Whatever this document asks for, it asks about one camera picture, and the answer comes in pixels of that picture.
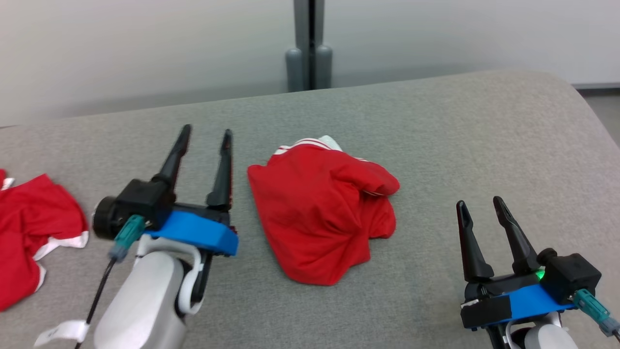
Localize red jersey with black number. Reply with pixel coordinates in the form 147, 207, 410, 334
247, 136, 401, 286

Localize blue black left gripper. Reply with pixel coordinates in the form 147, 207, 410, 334
145, 124, 239, 302

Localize red shorts with white stripe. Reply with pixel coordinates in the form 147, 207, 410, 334
0, 169, 90, 312

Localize grey partition post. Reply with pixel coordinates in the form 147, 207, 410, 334
285, 0, 333, 93

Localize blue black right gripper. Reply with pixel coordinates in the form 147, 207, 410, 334
456, 196, 577, 331

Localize white left cable tag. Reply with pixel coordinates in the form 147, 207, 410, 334
34, 319, 91, 347

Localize black left cable teal plug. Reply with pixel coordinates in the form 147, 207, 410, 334
74, 216, 147, 349

